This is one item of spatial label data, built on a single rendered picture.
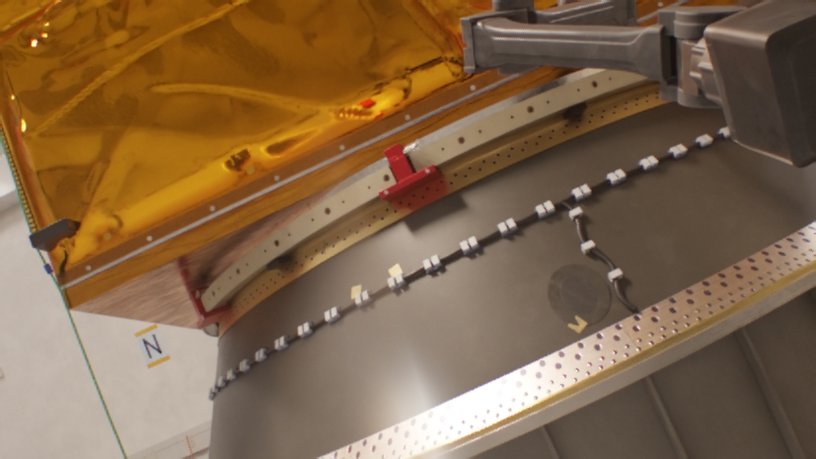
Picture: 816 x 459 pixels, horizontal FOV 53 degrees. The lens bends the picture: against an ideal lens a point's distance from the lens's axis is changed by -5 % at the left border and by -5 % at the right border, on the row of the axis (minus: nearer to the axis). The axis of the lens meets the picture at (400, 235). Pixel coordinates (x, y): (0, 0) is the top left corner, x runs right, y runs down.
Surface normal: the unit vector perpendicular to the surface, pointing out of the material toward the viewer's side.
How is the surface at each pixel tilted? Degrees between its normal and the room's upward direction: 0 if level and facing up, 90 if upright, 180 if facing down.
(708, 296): 43
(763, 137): 90
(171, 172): 93
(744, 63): 90
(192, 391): 90
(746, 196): 62
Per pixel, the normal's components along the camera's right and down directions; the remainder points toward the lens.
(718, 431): 0.02, -0.18
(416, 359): -0.50, -0.43
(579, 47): -0.78, 0.28
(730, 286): -0.20, -0.82
